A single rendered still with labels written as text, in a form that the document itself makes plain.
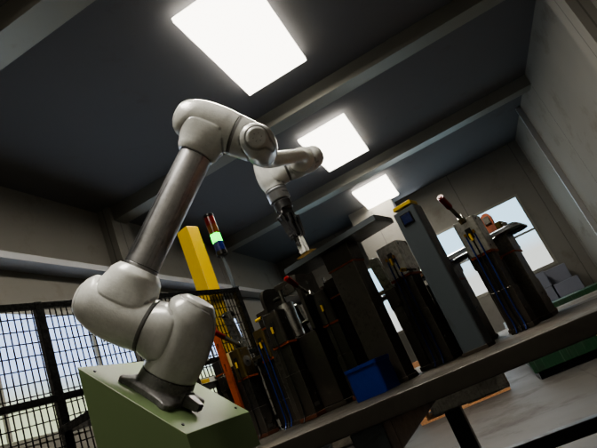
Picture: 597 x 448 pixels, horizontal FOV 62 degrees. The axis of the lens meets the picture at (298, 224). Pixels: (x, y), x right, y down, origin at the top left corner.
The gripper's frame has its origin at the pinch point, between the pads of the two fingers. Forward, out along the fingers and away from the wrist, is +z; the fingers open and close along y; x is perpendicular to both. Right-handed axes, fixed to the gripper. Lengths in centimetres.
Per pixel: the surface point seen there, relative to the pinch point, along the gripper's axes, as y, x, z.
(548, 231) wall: 782, 46, 10
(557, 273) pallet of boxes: 715, 57, 76
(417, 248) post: -28, -53, 28
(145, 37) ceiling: 67, 88, -211
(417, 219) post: -27, -58, 21
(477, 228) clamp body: -11, -67, 29
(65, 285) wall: 81, 306, -117
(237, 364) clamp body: -17, 41, 31
